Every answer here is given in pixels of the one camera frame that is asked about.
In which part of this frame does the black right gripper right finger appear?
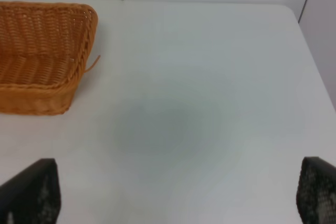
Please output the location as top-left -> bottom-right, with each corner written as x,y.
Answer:
296,157 -> 335,224

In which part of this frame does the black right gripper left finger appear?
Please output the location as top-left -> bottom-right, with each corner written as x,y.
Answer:
1,158 -> 61,223

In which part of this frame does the orange wicker basket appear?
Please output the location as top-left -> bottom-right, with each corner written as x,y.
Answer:
1,2 -> 98,115

